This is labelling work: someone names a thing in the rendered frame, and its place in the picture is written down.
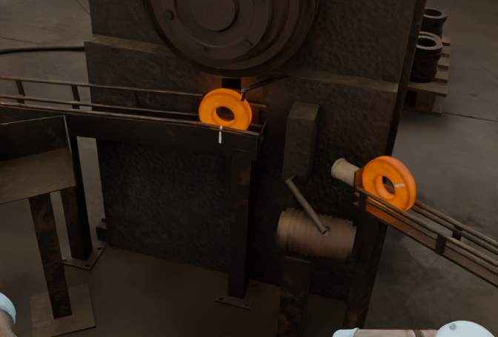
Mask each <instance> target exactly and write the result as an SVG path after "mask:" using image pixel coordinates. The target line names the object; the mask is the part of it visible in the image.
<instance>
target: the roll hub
mask: <svg viewBox="0 0 498 337"><path fill-rule="evenodd" d="M161 7H162V12H163V16H164V14H165V11H166V10H170V11H172V13H173V15H174V16H173V18H172V19H171V20H167V19H166V18H165V16H164V18H165V21H166V23H167V25H168V27H169V28H170V30H171V32H172V33H173V35H174V36H175V37H176V38H177V39H178V40H179V41H180V42H181V43H182V44H183V45H184V46H186V48H188V49H189V50H191V51H193V52H195V53H197V54H199V52H198V49H199V47H200V46H203V47H206V49H207V52H206V54H205V55H204V57H207V58H210V59H234V58H237V57H239V56H242V55H244V54H246V53H248V52H249V51H251V50H252V49H253V48H254V47H255V46H256V45H257V44H258V43H259V42H260V40H261V39H262V37H263V35H264V34H265V32H266V31H267V29H268V27H269V25H270V22H271V19H272V15H273V0H265V2H264V4H263V5H257V4H256V2H255V0H161ZM244 40H248V41H250V42H251V44H252V46H251V47H250V49H249V50H246V49H244V48H243V46H242V43H243V41H244ZM200 56H202V55H200Z"/></svg>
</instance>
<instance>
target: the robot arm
mask: <svg viewBox="0 0 498 337"><path fill-rule="evenodd" d="M15 315H16V311H15V307H14V306H13V304H12V302H11V301H10V300H9V299H8V298H7V297H6V296H5V295H3V294H2V293H0V337H17V336H16V335H15V333H14V332H13V331H12V330H11V328H12V327H13V325H14V324H15V321H16V319H15ZM333 337H494V336H493V335H492V334H491V333H490V332H489V331H487V330H486V329H485V328H484V327H482V326H480V325H478V324H475V323H473V322H470V321H454V322H451V323H449V324H446V325H444V326H443V327H441V328H440V329H439V330H432V329H428V330H360V329H359V328H354V329H353V330H338V331H336V332H335V333H334V335H333Z"/></svg>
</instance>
